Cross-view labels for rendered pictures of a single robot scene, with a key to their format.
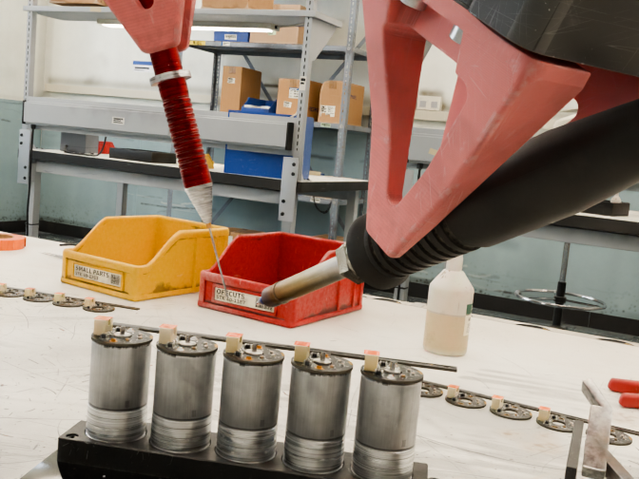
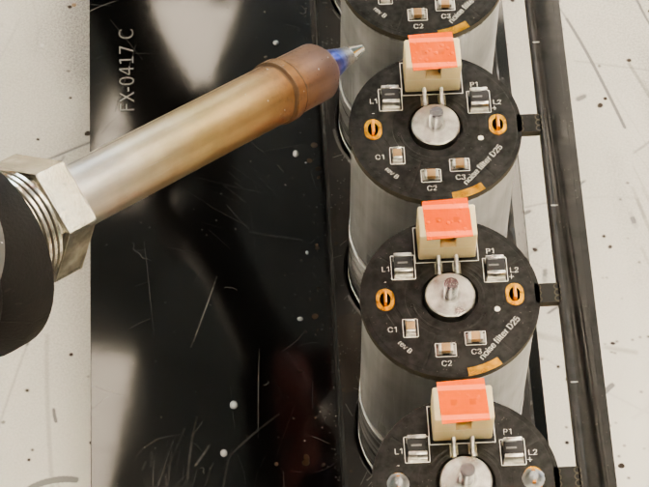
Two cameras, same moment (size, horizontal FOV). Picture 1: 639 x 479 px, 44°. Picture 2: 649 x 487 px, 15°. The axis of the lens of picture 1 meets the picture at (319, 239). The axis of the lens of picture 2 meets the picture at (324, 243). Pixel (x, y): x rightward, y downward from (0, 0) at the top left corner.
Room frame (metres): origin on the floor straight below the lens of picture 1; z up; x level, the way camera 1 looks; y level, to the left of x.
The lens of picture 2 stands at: (0.26, -0.16, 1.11)
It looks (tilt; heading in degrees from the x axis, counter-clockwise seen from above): 60 degrees down; 79
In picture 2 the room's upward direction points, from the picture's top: straight up
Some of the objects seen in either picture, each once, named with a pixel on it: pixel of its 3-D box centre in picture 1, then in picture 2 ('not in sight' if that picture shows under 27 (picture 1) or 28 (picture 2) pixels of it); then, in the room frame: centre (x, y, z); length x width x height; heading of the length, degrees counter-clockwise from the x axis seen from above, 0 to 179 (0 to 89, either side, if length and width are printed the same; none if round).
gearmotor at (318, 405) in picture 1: (316, 421); (442, 377); (0.31, -0.01, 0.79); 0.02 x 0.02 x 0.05
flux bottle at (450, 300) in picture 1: (452, 286); not in sight; (0.59, -0.10, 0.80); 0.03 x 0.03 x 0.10
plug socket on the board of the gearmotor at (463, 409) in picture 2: (373, 360); (462, 418); (0.30, -0.03, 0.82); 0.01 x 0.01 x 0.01; 82
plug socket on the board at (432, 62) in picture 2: (236, 342); (432, 70); (0.31, 0.03, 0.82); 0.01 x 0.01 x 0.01; 82
